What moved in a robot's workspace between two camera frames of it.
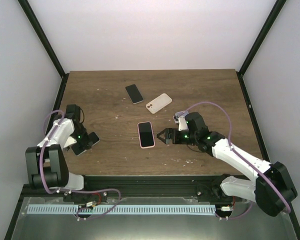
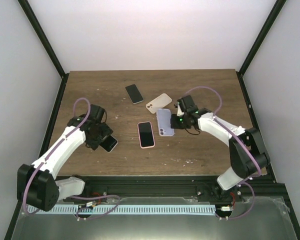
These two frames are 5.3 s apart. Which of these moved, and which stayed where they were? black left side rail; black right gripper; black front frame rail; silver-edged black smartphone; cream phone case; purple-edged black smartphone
Moved: purple-edged black smartphone; black right gripper
Stayed: black left side rail; black front frame rail; cream phone case; silver-edged black smartphone
